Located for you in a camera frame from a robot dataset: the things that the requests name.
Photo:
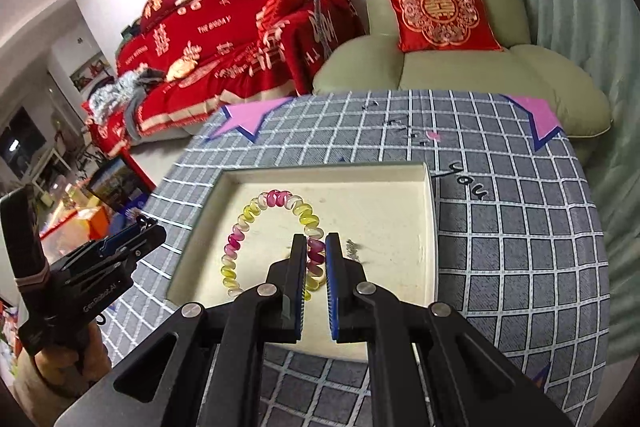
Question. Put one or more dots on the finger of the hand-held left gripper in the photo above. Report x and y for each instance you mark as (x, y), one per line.
(120, 241)
(145, 242)

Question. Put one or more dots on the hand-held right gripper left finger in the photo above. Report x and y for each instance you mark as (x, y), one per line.
(301, 292)

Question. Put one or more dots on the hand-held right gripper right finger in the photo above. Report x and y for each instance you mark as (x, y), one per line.
(332, 292)

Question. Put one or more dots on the cream shallow tray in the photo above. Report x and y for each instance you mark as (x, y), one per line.
(390, 227)

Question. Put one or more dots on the small silver charm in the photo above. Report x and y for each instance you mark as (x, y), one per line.
(353, 251)

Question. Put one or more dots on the framed landscape picture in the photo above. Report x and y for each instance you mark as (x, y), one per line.
(117, 184)

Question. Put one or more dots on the dark window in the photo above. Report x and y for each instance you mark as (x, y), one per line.
(20, 137)

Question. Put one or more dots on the grey white knit blanket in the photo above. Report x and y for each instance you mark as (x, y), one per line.
(115, 94)

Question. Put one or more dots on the small beige plush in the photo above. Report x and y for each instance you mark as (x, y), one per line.
(182, 68)

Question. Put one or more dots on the grey chequered tablecloth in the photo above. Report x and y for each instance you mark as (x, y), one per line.
(525, 257)

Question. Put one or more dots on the sofa with red blanket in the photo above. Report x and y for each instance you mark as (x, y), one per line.
(225, 47)

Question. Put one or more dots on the pale green armchair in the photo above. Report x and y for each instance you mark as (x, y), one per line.
(450, 72)

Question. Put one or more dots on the red pleated cushion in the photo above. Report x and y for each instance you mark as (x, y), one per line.
(285, 2)

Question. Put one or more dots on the red cushion with gold emblem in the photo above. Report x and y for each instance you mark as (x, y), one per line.
(440, 9)

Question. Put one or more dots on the wall poster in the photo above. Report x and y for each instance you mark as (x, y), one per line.
(91, 73)

